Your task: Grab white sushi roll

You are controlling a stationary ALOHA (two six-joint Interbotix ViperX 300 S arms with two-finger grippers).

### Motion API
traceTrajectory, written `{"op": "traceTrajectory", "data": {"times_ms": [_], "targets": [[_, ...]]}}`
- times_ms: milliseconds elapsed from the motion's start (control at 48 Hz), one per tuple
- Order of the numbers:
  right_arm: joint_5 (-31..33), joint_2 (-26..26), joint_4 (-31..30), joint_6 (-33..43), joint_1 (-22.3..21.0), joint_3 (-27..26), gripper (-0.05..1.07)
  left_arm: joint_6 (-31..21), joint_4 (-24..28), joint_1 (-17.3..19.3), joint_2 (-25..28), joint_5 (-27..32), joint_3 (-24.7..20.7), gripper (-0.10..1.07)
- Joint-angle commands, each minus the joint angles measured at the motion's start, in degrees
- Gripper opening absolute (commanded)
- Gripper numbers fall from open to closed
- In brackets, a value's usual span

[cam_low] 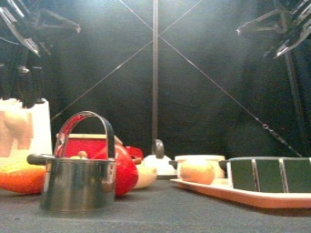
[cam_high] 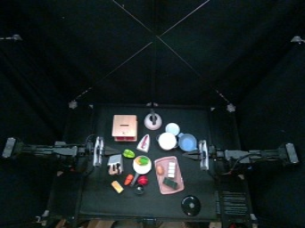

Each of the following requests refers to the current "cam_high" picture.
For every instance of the white sushi roll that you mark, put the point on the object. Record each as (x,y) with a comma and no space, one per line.
(171,169)

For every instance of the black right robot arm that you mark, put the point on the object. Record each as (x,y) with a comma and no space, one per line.
(254,155)

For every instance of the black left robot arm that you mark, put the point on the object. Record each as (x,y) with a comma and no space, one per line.
(47,150)

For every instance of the orange toy sushi piece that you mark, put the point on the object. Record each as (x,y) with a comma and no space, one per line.
(159,169)

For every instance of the green black sushi roll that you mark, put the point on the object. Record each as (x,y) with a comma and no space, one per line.
(170,183)

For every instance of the blue toy pan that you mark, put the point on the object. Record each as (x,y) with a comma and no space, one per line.
(187,142)

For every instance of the green toy pepper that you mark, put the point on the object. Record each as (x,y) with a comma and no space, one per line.
(128,153)

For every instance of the white plate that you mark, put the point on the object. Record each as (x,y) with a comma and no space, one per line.
(167,141)

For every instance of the orange toy food piece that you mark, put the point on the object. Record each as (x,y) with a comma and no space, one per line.
(138,162)

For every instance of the pink plastic tray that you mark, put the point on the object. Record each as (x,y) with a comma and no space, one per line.
(178,178)

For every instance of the pink white toy iron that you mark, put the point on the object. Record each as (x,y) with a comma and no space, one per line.
(143,144)

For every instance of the pink wooden toy box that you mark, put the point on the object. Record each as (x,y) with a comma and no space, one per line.
(124,127)

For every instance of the green toy lettuce piece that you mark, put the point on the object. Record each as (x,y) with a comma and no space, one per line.
(143,160)

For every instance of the white toy frying pan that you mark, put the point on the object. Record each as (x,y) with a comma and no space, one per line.
(142,168)

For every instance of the orange toy carrot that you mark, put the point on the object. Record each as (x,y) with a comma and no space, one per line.
(128,179)

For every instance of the yellow toy cheese block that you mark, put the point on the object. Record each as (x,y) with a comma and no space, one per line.
(116,187)

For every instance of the red toy tomato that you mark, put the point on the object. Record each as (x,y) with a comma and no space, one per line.
(143,180)

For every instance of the small black toy cup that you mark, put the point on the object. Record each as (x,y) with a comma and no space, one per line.
(139,189)

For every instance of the black round lid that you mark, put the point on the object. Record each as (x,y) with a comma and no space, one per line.
(190,205)

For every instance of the silver frame corner bracket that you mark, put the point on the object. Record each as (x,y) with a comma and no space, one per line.
(72,104)
(230,107)

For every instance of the silver frame clamp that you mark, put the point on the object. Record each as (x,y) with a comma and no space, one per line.
(297,39)
(15,37)

